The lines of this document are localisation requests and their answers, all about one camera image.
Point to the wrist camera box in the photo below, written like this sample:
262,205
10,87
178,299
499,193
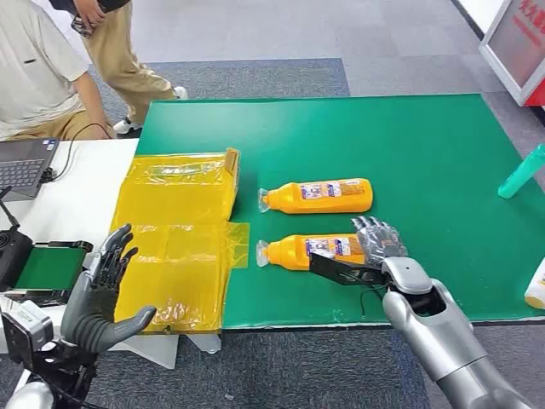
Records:
26,327
341,271

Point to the standing person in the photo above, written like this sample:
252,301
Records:
119,62

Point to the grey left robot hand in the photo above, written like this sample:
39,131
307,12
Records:
87,307

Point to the teal green bottle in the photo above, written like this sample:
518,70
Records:
522,174

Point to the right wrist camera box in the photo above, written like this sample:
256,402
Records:
341,271

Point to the seated person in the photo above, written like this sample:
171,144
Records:
34,67

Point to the green table mat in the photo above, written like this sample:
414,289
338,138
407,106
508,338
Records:
426,169

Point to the orange bottle with clear cap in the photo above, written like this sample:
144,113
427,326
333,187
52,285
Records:
315,196
289,252

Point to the small green belt conveyor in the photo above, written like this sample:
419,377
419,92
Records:
49,268

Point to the white and yellow bottle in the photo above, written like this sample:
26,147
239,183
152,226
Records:
537,290

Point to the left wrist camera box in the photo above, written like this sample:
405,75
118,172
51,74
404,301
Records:
26,327

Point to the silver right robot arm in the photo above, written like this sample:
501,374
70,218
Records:
447,338

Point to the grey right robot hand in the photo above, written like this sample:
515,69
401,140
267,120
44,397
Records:
381,243

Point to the grey laptop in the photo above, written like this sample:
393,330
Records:
21,169

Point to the black box device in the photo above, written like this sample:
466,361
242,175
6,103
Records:
13,257

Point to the white framed red sign board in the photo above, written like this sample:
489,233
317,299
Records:
517,45

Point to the black phone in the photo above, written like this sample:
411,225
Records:
83,27

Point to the yellow taped cardboard box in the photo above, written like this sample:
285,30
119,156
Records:
170,259

